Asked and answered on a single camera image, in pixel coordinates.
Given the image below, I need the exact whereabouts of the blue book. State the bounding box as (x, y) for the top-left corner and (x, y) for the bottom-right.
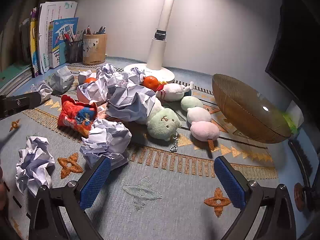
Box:
(48, 17), (79, 69)

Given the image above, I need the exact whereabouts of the pile of papers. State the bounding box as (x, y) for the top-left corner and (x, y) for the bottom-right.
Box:
(47, 64), (160, 125)

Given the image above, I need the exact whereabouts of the black monitor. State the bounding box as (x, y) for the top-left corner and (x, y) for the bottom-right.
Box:
(265, 0), (320, 113)

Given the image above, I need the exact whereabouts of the yellow and purple book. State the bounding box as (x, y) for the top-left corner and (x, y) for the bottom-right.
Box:
(29, 7), (42, 78)

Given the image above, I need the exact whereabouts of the white desk lamp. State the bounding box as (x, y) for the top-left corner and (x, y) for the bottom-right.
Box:
(123, 0), (176, 83)

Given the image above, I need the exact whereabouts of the grey standing book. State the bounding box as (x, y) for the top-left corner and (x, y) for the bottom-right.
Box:
(19, 17), (32, 64)

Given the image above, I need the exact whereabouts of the pink card box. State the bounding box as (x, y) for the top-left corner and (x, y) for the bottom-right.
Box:
(96, 106), (110, 119)

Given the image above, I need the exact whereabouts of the white cat plush toy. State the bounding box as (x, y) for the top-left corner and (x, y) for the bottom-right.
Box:
(155, 81), (195, 102)

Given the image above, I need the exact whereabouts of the red plush toy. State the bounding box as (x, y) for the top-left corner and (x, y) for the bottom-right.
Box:
(57, 94), (98, 138)

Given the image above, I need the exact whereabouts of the stack of flat books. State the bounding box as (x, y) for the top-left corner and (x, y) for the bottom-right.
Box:
(0, 62), (34, 94)

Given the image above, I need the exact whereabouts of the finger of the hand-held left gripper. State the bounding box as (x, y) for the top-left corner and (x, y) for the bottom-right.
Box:
(0, 91), (42, 120)

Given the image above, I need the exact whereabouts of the bunch of dark pens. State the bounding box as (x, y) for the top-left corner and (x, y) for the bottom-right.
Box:
(85, 26), (107, 35)

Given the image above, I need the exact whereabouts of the brown ribbed glass bowl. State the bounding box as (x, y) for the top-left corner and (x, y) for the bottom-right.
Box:
(212, 74), (292, 144)

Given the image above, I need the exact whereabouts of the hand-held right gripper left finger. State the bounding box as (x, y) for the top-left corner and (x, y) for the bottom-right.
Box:
(28, 156), (112, 240)

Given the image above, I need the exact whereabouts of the dango skewer plush toy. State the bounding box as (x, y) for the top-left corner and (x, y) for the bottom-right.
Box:
(180, 96), (220, 152)

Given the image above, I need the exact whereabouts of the bunch of coloured pencils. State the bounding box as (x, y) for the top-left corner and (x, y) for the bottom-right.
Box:
(62, 26), (84, 43)

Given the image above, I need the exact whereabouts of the row of upright books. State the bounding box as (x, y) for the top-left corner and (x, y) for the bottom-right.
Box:
(37, 1), (78, 75)

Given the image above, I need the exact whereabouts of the green plush toy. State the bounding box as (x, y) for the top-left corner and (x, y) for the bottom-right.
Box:
(146, 97), (182, 153)

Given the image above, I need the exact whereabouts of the patterned blue table mat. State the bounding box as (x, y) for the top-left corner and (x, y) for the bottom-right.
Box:
(0, 56), (313, 240)

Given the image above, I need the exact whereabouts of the black mesh pen holder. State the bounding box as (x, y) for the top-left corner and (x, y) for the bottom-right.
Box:
(65, 40), (84, 64)

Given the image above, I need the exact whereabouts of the green and white packet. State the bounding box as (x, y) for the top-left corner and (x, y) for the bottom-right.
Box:
(282, 104), (304, 134)

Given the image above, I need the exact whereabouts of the bamboo pen holder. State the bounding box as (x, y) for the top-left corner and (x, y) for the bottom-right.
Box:
(82, 33), (107, 65)

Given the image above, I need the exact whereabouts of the light blue small booklet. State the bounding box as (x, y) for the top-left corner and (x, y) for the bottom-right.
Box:
(59, 44), (68, 63)

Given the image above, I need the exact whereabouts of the white paper ball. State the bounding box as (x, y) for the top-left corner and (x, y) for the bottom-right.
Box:
(30, 81), (53, 102)
(79, 119), (132, 170)
(15, 136), (56, 196)

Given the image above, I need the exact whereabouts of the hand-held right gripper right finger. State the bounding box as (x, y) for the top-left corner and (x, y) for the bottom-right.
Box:
(214, 156), (297, 240)

